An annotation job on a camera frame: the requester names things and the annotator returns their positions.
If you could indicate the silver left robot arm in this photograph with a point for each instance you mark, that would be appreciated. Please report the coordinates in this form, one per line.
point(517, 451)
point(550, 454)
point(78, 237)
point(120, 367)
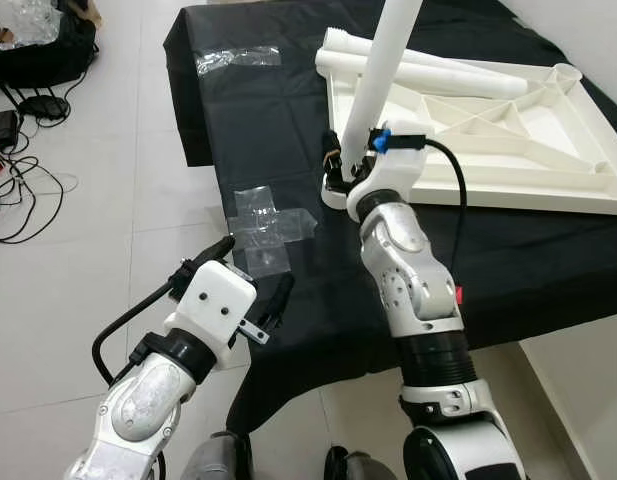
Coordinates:
point(138, 410)

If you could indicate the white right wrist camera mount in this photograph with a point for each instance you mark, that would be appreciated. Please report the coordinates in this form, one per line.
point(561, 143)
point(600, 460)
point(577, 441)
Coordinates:
point(398, 170)

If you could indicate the black tablecloth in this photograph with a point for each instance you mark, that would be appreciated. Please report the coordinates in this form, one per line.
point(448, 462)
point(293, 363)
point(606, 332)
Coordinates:
point(288, 130)

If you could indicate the black box device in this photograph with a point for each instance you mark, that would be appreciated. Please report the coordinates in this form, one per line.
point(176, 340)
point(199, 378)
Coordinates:
point(2, 127)

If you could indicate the black bag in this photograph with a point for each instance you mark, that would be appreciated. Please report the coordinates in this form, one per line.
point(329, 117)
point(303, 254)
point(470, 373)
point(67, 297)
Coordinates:
point(48, 65)

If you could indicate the clear crumpled plastic bag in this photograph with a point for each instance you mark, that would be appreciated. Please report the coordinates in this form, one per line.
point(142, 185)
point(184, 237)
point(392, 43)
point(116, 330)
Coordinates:
point(23, 20)

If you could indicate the black power adapter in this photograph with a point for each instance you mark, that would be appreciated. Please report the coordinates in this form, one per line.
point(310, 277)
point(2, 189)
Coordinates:
point(43, 106)

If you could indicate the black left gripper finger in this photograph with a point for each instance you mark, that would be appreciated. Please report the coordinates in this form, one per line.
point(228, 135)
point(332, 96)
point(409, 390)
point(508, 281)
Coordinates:
point(218, 248)
point(280, 295)

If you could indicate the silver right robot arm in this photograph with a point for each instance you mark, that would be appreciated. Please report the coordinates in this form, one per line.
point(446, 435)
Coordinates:
point(408, 270)

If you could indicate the white plastic children table top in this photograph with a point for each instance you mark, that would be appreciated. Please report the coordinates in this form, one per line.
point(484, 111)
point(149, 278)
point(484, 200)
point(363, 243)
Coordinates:
point(548, 185)

